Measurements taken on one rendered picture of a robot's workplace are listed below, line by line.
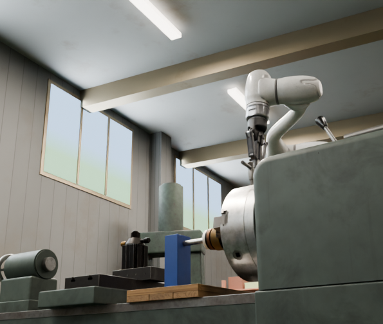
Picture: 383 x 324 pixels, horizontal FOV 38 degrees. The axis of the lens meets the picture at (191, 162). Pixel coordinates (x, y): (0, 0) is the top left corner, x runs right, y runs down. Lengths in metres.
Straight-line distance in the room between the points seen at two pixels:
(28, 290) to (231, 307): 1.09
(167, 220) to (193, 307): 5.52
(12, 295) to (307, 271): 1.47
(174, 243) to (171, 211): 5.28
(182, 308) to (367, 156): 0.74
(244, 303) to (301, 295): 0.22
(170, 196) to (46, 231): 1.78
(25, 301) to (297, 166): 1.37
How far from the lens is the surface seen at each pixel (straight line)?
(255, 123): 2.08
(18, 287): 2.56
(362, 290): 1.45
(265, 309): 1.56
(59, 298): 2.10
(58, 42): 6.45
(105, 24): 6.04
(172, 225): 7.23
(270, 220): 1.58
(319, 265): 1.50
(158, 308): 1.84
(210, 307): 1.72
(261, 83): 2.14
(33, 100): 6.70
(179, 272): 1.98
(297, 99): 2.12
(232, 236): 1.72
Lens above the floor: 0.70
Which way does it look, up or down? 19 degrees up
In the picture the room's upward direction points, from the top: straight up
